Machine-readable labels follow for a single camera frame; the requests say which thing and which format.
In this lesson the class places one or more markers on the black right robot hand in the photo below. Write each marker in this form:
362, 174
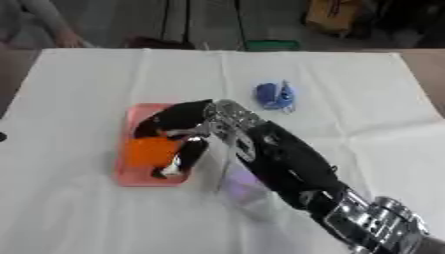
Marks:
176, 118

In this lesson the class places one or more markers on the orange block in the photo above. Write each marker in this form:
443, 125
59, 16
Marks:
149, 151

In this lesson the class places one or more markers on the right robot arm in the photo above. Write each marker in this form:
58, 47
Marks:
292, 165

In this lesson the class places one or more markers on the green box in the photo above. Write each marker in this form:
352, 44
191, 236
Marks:
272, 45

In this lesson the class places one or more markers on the pink tray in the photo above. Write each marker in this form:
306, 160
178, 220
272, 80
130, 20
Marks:
128, 175

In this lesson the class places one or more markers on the dark red bag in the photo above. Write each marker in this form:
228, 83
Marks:
156, 42

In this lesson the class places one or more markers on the blue toy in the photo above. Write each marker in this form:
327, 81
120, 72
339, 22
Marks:
272, 96

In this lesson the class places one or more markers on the black tripod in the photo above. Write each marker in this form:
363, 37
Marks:
185, 20

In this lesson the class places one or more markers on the person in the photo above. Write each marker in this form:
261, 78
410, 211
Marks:
40, 20

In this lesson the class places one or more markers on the yellow bag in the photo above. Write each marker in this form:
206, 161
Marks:
333, 15

